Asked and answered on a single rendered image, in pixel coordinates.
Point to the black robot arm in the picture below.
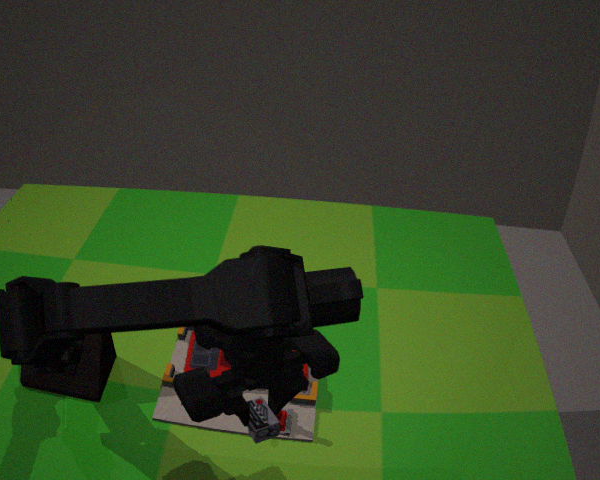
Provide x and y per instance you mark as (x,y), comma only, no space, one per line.
(263,296)

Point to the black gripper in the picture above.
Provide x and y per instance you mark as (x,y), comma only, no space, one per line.
(273,364)

